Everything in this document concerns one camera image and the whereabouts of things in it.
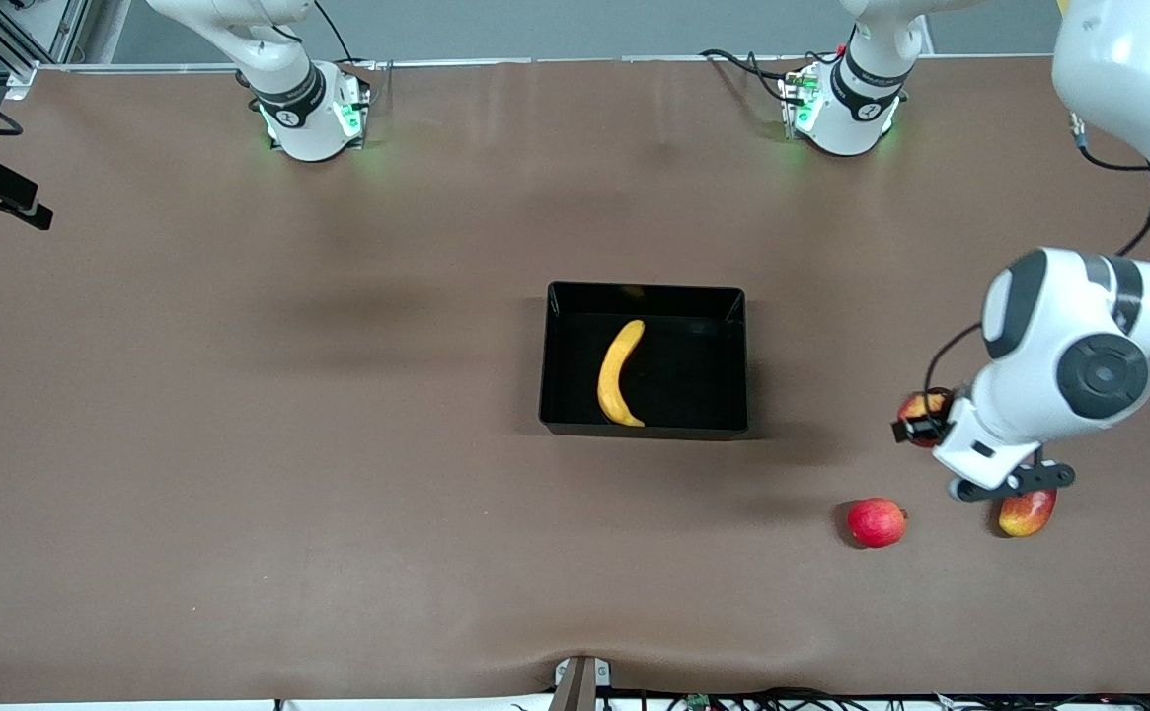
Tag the red yellow mango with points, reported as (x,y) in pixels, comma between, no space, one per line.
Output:
(1024,515)

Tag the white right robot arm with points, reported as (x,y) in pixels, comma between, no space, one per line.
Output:
(288,99)

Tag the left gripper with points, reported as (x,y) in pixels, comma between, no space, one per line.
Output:
(920,429)

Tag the black plastic box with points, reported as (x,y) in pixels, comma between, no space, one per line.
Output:
(693,375)

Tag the round red apple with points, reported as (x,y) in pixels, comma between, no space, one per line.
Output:
(876,523)

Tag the red yellow apple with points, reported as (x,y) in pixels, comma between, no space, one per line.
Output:
(920,403)

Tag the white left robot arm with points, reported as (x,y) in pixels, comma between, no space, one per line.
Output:
(1078,346)

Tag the small green circuit board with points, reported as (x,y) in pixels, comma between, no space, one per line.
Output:
(698,702)

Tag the metal table edge clamp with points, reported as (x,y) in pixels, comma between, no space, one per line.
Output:
(574,686)

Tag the yellow banana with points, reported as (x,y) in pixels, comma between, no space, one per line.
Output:
(614,380)

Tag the brown table mat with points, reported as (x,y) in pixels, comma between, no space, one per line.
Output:
(239,444)

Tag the aluminium frame structure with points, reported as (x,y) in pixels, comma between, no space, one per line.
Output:
(17,61)

